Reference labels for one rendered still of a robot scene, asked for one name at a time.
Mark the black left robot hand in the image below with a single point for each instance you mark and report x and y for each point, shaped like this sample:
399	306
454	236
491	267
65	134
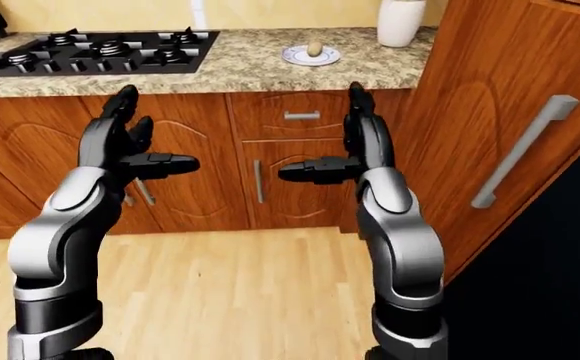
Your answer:
105	135

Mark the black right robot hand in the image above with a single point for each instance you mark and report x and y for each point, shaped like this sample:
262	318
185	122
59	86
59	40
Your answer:
365	135

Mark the tan potato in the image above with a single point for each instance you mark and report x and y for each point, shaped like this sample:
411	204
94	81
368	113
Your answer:
314	48

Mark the black oven front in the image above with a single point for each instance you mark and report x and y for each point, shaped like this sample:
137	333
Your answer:
535	262

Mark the wooden drawer front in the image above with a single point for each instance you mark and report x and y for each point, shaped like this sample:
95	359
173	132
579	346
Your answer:
290	116

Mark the black gas cooktop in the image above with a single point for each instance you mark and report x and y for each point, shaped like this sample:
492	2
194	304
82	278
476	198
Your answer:
95	52

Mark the white blue-rimmed plate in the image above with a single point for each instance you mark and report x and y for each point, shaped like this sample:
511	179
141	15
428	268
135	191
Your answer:
311	56

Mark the white ceramic vase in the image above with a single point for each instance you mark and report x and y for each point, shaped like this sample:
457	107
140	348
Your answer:
400	22

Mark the tall wooden cabinet door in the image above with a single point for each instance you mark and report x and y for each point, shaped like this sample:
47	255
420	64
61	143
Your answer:
495	123

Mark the granite countertop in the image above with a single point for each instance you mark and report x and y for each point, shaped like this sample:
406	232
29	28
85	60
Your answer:
250	71

